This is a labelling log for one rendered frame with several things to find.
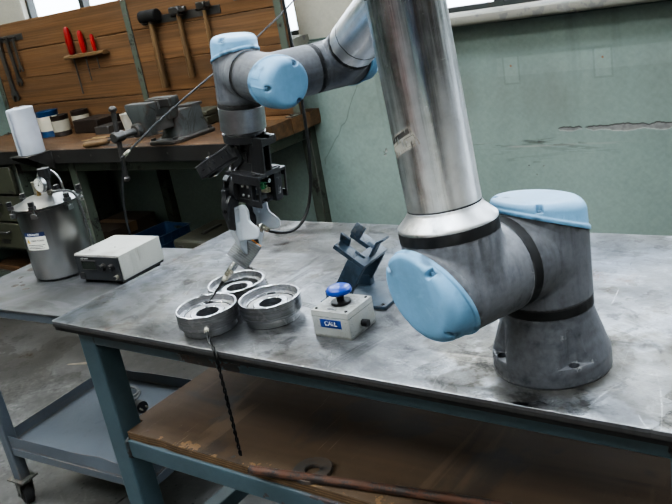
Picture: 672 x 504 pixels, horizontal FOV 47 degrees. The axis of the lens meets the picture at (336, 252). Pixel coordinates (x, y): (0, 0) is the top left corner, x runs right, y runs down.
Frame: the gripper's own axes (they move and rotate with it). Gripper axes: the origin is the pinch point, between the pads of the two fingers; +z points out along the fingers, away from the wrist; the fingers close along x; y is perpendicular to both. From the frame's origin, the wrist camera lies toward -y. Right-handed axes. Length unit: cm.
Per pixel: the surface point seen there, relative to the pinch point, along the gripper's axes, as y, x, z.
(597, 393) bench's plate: 65, -11, 3
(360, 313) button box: 26.3, -4.8, 5.1
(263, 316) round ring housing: 10.1, -9.3, 7.6
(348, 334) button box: 26.1, -8.1, 7.2
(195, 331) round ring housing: 0.7, -15.7, 9.7
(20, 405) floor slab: -166, 36, 115
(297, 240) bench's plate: -13.8, 29.9, 13.9
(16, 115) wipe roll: -206, 88, 17
